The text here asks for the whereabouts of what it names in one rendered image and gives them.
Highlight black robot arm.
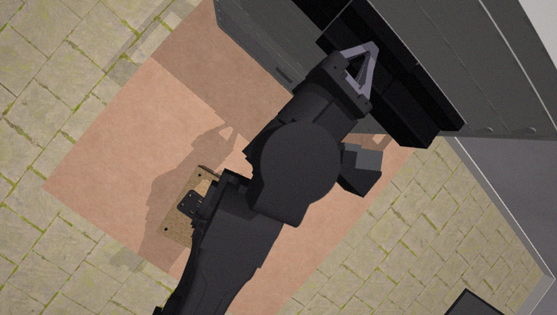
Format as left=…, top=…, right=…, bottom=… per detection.
left=152, top=97, right=384, bottom=315

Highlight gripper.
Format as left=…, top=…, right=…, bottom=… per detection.
left=274, top=41, right=379, bottom=125

